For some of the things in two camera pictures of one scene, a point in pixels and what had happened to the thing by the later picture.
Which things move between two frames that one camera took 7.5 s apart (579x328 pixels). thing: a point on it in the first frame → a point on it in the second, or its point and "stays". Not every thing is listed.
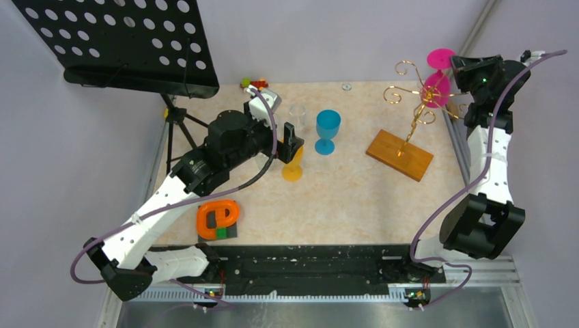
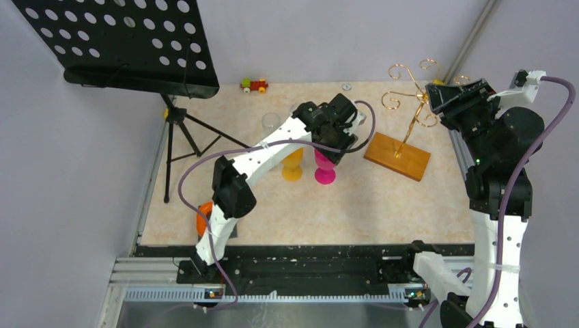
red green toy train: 261,84 stays
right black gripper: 464,67 → 450,101
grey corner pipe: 483,19 stays
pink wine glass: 436,89 → 325,173
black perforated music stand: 158,46 stays
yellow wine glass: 292,171 stays
